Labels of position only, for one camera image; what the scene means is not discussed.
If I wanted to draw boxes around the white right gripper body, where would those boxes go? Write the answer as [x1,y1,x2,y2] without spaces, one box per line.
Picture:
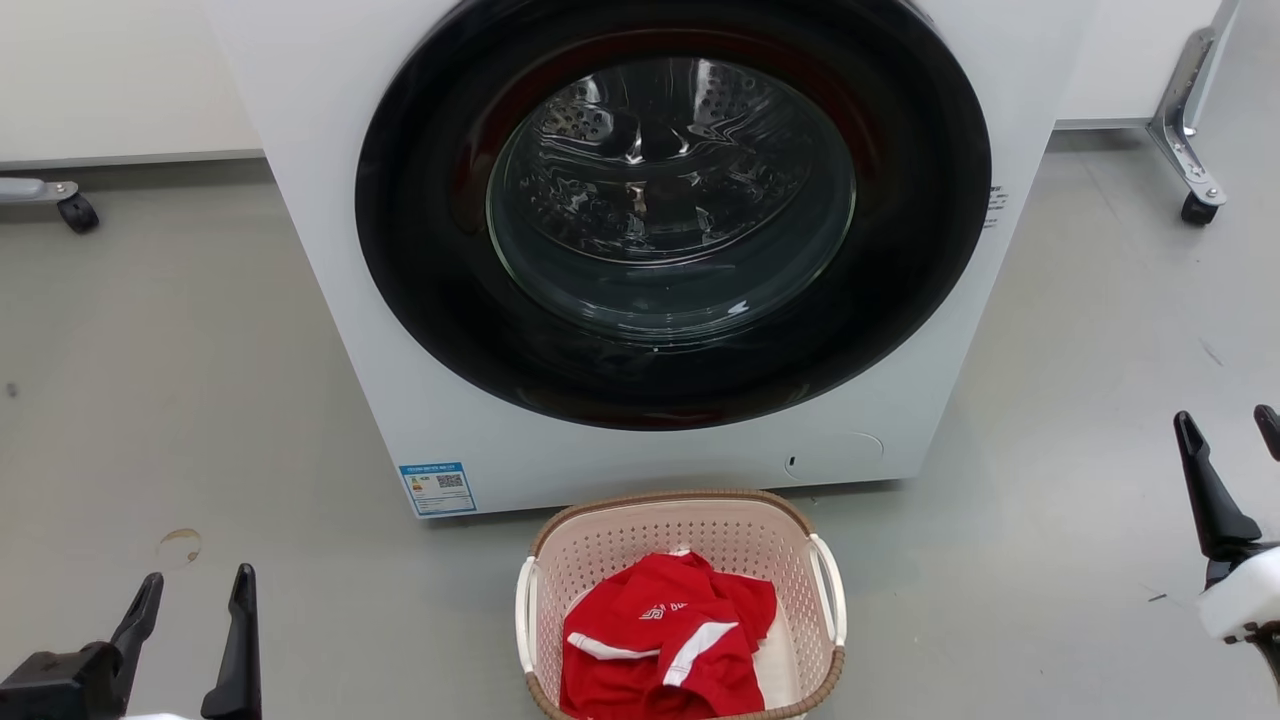
[1198,545,1280,691]

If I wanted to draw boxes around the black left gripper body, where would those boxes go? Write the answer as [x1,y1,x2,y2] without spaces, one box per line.
[0,643,126,720]

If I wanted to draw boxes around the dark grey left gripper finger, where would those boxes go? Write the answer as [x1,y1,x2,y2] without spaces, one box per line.
[105,572,165,713]
[200,563,263,720]

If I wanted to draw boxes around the beige perforated plastic laundry basket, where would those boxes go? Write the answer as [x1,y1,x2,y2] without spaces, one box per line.
[514,489,848,720]

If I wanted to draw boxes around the blue energy label sticker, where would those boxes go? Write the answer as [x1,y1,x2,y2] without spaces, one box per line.
[399,461,478,518]

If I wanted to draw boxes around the metal stand leg with caster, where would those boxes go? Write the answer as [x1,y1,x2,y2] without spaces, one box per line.
[0,177,101,235]
[1147,0,1241,227]

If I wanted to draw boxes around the round washer filter cover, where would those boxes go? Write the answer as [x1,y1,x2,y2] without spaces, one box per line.
[783,432,886,481]

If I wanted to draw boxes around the red shirt with white stripes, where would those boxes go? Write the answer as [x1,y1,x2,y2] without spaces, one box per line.
[558,549,779,720]

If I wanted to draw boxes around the white front-load washing machine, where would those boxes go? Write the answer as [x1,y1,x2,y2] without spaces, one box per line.
[200,0,1101,519]

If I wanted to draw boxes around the round black glass washer door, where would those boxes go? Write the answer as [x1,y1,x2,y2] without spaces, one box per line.
[355,0,993,431]

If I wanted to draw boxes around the white garment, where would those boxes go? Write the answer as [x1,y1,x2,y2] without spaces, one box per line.
[745,600,803,709]

